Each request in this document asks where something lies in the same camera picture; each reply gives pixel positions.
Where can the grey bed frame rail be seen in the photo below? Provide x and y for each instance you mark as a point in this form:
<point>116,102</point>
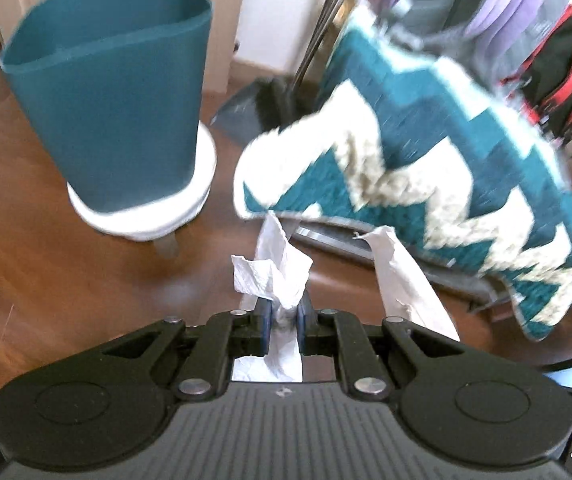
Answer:
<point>484,292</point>

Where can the white tissue piece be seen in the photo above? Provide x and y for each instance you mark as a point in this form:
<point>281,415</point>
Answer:
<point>404,288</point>

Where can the teal plastic trash bin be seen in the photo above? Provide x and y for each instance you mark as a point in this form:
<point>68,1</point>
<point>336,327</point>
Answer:
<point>121,133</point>

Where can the teal white quilt blanket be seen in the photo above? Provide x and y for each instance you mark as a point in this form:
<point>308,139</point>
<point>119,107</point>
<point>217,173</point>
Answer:
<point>410,141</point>

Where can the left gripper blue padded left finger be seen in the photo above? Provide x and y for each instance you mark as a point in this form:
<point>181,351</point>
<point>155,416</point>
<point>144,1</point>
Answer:
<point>194,363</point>

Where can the red black backpack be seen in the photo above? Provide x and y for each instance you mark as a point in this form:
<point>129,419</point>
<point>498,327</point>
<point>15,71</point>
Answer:
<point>543,84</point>

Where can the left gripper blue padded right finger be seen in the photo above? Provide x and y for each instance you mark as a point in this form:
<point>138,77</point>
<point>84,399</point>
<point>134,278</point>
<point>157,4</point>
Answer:
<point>396,360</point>

